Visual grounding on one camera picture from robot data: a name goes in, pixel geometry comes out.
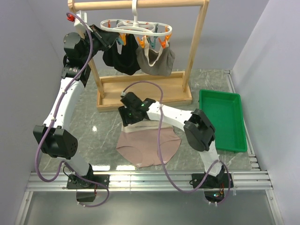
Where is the green plastic bin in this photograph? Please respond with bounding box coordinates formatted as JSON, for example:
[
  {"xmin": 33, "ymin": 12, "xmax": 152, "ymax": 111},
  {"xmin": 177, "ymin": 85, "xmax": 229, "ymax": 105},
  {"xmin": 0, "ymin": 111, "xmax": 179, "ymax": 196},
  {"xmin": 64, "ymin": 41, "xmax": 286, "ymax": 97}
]
[{"xmin": 199, "ymin": 90, "xmax": 248, "ymax": 153}]

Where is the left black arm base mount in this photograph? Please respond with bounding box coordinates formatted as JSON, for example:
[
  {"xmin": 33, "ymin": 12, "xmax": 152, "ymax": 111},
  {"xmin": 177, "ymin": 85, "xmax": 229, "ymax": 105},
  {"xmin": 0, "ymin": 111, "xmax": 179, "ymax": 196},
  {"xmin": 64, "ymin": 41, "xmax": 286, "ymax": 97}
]
[{"xmin": 67, "ymin": 174, "xmax": 110, "ymax": 189}]

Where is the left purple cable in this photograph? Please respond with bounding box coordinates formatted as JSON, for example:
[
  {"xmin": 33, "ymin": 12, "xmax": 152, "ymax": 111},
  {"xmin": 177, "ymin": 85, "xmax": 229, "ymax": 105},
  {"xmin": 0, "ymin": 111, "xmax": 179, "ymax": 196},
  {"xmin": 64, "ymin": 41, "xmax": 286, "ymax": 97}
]
[{"xmin": 34, "ymin": 12, "xmax": 110, "ymax": 208}]

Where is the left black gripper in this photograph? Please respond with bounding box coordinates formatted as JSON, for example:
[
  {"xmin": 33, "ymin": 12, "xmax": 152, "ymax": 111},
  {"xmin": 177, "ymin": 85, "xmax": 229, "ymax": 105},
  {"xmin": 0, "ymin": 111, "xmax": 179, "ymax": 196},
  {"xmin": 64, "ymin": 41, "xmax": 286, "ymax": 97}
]
[{"xmin": 81, "ymin": 24, "xmax": 120, "ymax": 64}]

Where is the grey underwear white trim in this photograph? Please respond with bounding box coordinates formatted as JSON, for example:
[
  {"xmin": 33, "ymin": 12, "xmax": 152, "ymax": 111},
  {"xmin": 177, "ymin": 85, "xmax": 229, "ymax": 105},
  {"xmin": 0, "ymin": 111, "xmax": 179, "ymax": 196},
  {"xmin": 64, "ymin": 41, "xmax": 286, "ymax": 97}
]
[{"xmin": 136, "ymin": 40, "xmax": 175, "ymax": 77}]

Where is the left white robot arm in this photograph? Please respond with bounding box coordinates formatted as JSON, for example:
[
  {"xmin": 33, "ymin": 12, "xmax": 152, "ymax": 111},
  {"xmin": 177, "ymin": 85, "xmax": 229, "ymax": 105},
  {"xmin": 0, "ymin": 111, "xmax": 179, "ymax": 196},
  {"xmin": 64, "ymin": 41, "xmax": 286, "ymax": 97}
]
[{"xmin": 33, "ymin": 25, "xmax": 118, "ymax": 188}]

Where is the purple cable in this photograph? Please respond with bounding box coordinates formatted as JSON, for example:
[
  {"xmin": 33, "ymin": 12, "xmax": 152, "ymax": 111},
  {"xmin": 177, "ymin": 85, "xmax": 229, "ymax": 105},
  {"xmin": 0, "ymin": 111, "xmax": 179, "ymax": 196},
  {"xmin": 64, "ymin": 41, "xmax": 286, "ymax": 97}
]
[
  {"xmin": 34, "ymin": 12, "xmax": 110, "ymax": 208},
  {"xmin": 121, "ymin": 81, "xmax": 233, "ymax": 205}
]

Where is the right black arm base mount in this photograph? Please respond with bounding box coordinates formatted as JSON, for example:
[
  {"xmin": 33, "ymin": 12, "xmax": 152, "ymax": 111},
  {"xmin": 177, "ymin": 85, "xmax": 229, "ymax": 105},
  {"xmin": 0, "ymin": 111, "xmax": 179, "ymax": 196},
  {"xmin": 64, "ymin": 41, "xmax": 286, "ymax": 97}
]
[{"xmin": 189, "ymin": 172, "xmax": 234, "ymax": 189}]

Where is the wooden hanging rack frame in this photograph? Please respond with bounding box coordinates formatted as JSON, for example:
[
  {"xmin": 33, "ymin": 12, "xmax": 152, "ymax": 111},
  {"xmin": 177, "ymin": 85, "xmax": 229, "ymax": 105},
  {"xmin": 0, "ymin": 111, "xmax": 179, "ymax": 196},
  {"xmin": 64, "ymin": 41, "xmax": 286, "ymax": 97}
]
[{"xmin": 67, "ymin": 0, "xmax": 209, "ymax": 112}]

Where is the white plastic clip hanger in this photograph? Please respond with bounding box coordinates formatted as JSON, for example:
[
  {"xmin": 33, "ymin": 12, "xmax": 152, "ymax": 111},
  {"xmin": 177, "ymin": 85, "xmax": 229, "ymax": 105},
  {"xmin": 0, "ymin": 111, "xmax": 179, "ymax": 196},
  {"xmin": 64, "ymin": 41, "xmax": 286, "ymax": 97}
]
[{"xmin": 100, "ymin": 0, "xmax": 173, "ymax": 49}]

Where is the aluminium rail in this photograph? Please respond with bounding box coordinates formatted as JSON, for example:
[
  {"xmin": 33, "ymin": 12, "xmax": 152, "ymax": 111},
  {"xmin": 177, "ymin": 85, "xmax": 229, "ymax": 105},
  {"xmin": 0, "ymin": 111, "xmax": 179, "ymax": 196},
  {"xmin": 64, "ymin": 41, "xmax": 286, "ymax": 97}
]
[{"xmin": 25, "ymin": 171, "xmax": 273, "ymax": 192}]

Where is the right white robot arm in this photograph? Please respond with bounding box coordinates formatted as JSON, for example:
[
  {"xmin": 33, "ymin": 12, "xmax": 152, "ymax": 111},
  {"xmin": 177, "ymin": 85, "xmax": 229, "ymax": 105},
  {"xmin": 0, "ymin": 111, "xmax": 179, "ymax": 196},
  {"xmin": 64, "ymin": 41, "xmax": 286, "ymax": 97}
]
[{"xmin": 118, "ymin": 92, "xmax": 225, "ymax": 188}]

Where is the pink beige underwear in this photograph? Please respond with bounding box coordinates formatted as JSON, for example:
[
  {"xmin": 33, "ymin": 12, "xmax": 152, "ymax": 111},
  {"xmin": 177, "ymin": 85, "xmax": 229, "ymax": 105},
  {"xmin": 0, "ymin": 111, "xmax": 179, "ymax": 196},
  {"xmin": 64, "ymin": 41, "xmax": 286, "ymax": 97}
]
[{"xmin": 116, "ymin": 121, "xmax": 181, "ymax": 168}]

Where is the black underwear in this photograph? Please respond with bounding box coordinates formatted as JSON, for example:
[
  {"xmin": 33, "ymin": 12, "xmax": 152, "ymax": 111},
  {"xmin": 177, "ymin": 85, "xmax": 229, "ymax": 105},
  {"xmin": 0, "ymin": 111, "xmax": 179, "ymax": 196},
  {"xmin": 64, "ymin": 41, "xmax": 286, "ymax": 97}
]
[{"xmin": 103, "ymin": 34, "xmax": 140, "ymax": 75}]

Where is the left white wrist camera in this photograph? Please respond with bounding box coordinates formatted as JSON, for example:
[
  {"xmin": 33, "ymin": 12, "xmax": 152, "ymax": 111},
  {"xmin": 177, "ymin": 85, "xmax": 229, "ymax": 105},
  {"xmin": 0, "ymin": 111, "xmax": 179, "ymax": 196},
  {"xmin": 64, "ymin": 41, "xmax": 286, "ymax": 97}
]
[{"xmin": 66, "ymin": 10, "xmax": 92, "ymax": 38}]

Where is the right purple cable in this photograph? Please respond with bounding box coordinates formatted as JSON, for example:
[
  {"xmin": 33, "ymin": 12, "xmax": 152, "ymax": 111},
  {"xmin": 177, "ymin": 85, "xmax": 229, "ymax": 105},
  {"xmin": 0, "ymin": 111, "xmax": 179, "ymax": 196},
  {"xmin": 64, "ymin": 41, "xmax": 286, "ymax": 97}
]
[{"xmin": 121, "ymin": 81, "xmax": 233, "ymax": 205}]

